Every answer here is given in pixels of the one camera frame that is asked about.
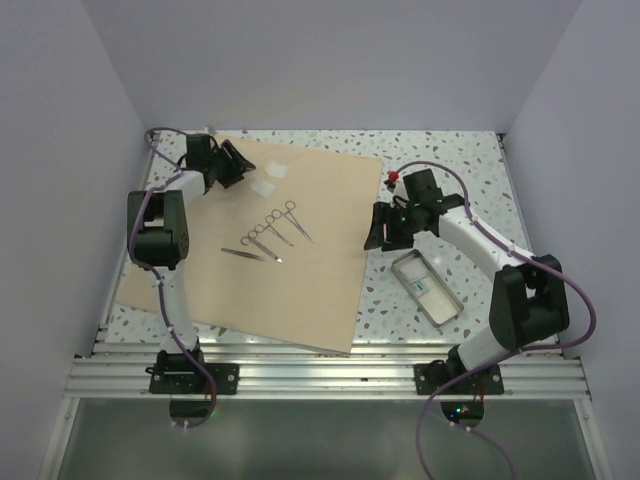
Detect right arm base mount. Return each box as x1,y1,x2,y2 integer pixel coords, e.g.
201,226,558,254
413,360,505,396

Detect beige cloth mat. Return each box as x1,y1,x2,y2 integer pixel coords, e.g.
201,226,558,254
117,138,383,353

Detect steel tweezers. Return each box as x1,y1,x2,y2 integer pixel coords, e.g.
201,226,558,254
220,247,265,261

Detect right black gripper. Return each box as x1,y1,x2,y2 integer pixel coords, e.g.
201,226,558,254
364,201,425,252

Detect aluminium rail frame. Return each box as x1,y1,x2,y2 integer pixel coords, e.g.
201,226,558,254
41,131,612,479

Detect steel forceps middle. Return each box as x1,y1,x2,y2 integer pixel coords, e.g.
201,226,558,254
254,214,293,247

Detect green white suture packet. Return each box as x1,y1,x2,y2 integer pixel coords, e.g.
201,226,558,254
411,276,434,298

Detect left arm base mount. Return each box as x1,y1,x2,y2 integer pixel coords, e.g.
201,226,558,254
145,351,240,395

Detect steel forceps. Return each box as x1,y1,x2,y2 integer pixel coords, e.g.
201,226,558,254
254,214,293,247
271,200,313,242

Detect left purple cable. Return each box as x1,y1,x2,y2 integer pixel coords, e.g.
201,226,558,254
127,125,219,426

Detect white gauze pad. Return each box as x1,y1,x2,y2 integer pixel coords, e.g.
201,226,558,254
250,179,276,199
265,162,288,179
420,291,456,323
400,259,429,282

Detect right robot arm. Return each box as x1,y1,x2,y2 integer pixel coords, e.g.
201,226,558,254
364,169,570,393

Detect steel scissors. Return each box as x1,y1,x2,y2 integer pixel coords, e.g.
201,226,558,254
240,230,283,264

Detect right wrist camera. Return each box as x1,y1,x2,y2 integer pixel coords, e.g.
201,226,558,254
384,171,404,193

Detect metal instrument tray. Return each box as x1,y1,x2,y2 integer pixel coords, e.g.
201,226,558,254
391,249,464,328

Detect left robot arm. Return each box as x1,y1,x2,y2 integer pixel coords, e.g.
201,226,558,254
127,132,256,393

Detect steel forceps far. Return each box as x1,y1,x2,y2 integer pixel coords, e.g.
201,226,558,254
271,200,313,242

